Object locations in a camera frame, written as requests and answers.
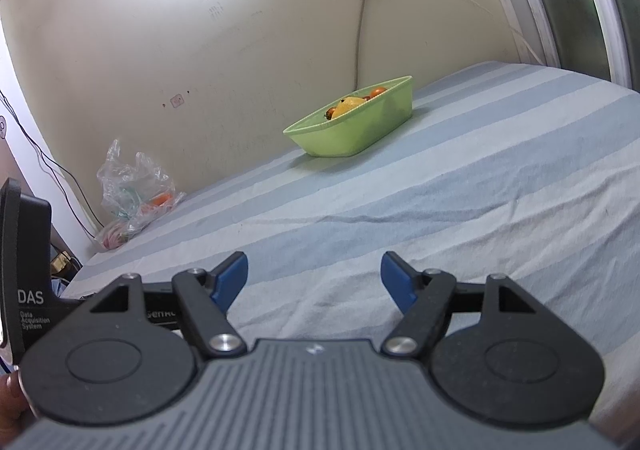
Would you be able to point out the clear plastic bag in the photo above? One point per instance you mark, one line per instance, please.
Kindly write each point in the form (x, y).
(130, 180)

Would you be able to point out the yellow lemon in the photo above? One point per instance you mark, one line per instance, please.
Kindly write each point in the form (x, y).
(350, 105)

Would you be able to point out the light green plastic basket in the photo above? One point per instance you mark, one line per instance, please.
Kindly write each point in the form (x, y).
(360, 129)

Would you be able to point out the small yellowish object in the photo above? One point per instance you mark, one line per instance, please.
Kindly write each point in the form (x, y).
(65, 264)

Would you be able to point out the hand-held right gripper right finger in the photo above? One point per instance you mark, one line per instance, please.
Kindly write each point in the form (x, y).
(397, 280)

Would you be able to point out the small orange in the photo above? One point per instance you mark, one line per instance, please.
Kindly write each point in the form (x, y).
(378, 91)

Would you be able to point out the small white wall plate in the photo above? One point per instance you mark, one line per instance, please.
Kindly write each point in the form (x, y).
(176, 100)

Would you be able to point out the person's left hand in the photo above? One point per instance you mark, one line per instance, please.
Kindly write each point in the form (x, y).
(11, 405)

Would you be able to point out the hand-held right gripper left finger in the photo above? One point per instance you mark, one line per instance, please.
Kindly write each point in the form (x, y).
(231, 280)

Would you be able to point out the striped bedsheet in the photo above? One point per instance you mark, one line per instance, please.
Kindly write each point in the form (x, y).
(450, 205)

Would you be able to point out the orange inside plastic bag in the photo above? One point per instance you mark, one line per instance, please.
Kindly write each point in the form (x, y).
(162, 200)

